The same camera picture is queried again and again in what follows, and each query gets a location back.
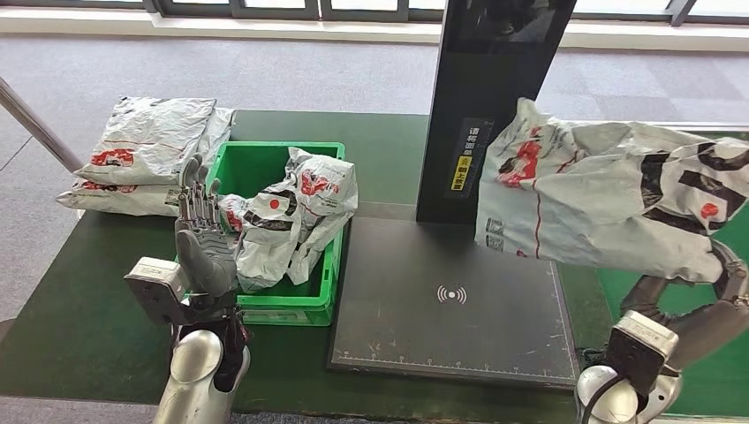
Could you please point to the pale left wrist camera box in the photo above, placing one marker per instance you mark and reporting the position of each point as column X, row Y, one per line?
column 155, row 287

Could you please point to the white poly mailer parcel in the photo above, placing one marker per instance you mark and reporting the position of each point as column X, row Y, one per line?
column 146, row 140
column 129, row 202

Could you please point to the silver metal pole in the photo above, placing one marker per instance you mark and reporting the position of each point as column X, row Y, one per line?
column 35, row 129

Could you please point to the silver conveyor edge rail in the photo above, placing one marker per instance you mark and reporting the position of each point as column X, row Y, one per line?
column 702, row 125

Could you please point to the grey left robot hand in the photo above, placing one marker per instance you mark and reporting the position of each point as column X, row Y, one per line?
column 205, row 257

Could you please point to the dark green table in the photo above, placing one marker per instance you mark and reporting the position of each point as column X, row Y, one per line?
column 70, row 292

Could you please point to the black inbound scanner machine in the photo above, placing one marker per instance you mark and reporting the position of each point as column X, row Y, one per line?
column 409, row 327

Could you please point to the green plastic crate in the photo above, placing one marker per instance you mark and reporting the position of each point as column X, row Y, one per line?
column 298, row 301

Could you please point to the dark window frame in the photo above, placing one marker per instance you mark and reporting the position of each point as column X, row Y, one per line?
column 272, row 17

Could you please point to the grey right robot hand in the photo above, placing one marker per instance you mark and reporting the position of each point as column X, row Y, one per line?
column 714, row 327

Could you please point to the white red-print parcel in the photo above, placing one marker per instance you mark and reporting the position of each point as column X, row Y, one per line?
column 325, row 187

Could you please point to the yellow black scanner label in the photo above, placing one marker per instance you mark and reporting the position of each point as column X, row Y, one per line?
column 462, row 172

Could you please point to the large white black-print parcel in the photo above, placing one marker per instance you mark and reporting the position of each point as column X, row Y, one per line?
column 597, row 205

